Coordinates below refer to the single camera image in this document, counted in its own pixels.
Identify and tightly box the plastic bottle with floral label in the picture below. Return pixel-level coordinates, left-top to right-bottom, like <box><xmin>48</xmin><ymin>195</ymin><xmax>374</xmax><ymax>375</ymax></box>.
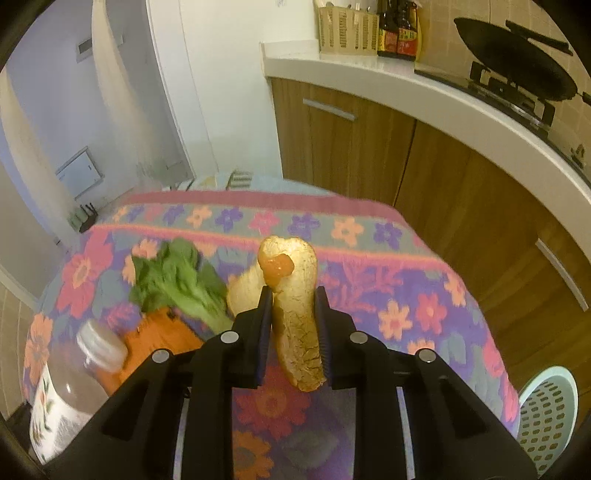
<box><xmin>30</xmin><ymin>318</ymin><xmax>129</xmax><ymax>465</ymax></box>

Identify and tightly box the black gas stove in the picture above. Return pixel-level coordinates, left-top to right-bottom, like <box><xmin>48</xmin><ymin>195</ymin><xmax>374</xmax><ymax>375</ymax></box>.
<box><xmin>413</xmin><ymin>60</ymin><xmax>591</xmax><ymax>184</ymax></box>

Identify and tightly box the yellow oil bottle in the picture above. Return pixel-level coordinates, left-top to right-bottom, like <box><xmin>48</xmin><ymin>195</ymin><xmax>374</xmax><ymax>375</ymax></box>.
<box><xmin>414</xmin><ymin>2</ymin><xmax>424</xmax><ymax>61</ymax></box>

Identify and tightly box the white wall panel box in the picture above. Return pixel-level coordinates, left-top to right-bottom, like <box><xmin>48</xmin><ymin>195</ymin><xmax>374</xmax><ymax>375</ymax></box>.
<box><xmin>55</xmin><ymin>147</ymin><xmax>103</xmax><ymax>200</ymax></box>

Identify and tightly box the black spatula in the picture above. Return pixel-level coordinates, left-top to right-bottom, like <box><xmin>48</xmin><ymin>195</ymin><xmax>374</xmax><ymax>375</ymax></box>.
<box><xmin>505</xmin><ymin>20</ymin><xmax>574</xmax><ymax>56</ymax></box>

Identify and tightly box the large orange peel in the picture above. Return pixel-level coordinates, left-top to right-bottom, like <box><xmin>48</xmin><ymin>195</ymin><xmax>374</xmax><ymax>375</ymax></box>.
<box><xmin>226</xmin><ymin>234</ymin><xmax>329</xmax><ymax>393</ymax></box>

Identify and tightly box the slim dark sauce bottle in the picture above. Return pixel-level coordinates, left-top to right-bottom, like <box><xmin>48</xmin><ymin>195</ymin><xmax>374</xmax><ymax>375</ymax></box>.
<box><xmin>376</xmin><ymin>0</ymin><xmax>400</xmax><ymax>57</ymax></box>

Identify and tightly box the beige utensil basket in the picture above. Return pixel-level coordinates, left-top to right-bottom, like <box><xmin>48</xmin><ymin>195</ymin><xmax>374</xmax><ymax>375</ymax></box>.
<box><xmin>316</xmin><ymin>4</ymin><xmax>382</xmax><ymax>57</ymax></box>

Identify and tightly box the black router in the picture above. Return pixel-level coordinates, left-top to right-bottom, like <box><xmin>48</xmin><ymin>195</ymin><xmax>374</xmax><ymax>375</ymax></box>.
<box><xmin>69</xmin><ymin>203</ymin><xmax>99</xmax><ymax>233</ymax></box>

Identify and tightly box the wide dark sauce bottle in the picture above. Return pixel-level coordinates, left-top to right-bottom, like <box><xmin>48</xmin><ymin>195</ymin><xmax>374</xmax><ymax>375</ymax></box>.
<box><xmin>394</xmin><ymin>0</ymin><xmax>419</xmax><ymax>61</ymax></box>

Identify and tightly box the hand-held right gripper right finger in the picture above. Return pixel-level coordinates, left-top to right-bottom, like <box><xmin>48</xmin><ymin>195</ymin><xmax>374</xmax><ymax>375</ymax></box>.
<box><xmin>314</xmin><ymin>285</ymin><xmax>539</xmax><ymax>480</ymax></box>

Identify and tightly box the black wok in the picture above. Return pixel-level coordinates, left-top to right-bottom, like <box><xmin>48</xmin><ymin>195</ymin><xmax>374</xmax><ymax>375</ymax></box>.
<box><xmin>454</xmin><ymin>17</ymin><xmax>583</xmax><ymax>103</ymax></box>

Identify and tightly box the floral blanket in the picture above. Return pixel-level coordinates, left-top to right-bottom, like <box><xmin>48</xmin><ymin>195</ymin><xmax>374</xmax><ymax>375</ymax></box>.
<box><xmin>21</xmin><ymin>189</ymin><xmax>520</xmax><ymax>480</ymax></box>

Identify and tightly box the light blue plastic basket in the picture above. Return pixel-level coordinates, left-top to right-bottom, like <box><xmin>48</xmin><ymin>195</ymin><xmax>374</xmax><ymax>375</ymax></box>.
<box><xmin>517</xmin><ymin>366</ymin><xmax>579</xmax><ymax>479</ymax></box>

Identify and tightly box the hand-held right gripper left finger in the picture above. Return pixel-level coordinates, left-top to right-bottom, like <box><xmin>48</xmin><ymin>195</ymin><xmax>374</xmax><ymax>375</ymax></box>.
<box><xmin>65</xmin><ymin>286</ymin><xmax>275</xmax><ymax>480</ymax></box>

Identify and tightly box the green leafy vegetable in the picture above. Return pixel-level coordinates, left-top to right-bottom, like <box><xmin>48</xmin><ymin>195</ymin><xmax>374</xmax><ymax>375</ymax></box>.
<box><xmin>129</xmin><ymin>237</ymin><xmax>234</xmax><ymax>333</ymax></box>

